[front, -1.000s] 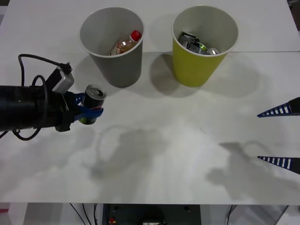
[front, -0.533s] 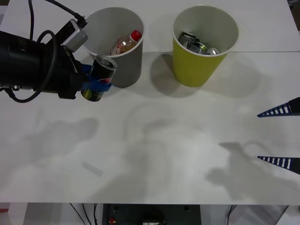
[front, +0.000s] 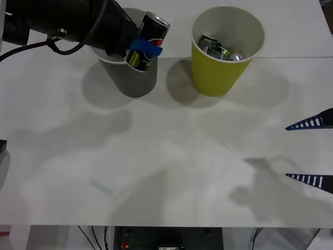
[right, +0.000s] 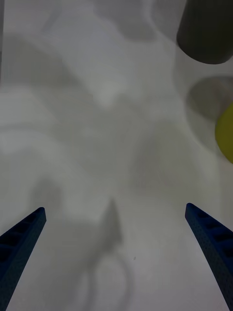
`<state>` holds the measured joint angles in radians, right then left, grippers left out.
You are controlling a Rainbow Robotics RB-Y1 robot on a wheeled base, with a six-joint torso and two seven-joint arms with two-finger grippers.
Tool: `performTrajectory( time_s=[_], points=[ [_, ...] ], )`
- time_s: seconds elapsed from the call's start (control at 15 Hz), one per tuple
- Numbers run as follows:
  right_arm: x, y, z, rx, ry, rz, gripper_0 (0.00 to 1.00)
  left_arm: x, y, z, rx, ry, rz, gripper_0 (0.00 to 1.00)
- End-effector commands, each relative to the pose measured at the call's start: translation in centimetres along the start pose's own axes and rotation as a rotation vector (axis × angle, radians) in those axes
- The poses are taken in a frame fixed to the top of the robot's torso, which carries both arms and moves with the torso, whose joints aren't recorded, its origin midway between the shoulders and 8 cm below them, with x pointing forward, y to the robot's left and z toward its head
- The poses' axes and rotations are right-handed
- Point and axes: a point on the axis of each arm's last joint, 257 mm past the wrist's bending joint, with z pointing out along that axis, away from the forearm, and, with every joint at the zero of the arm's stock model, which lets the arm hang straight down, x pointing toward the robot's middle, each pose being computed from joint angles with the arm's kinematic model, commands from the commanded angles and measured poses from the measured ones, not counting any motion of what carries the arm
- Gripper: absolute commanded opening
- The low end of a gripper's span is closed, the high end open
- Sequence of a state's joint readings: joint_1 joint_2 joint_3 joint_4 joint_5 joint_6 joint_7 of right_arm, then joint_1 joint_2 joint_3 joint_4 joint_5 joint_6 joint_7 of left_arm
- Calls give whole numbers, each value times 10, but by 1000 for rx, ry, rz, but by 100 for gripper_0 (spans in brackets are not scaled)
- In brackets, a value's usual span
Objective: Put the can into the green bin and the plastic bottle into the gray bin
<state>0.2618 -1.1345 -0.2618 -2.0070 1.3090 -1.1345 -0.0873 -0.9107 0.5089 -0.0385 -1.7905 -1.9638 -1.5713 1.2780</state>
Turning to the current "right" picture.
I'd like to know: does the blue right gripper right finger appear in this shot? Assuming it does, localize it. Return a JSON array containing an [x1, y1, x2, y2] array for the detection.
[[184, 203, 233, 311]]

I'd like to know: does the yellow-green plastic bin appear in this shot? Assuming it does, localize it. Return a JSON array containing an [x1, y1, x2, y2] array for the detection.
[[215, 103, 233, 164]]

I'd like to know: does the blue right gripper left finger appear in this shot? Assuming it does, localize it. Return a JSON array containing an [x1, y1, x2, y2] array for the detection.
[[0, 207, 47, 311]]

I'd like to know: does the grey plastic bin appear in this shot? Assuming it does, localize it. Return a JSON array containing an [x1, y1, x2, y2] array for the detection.
[[176, 0, 233, 65]]

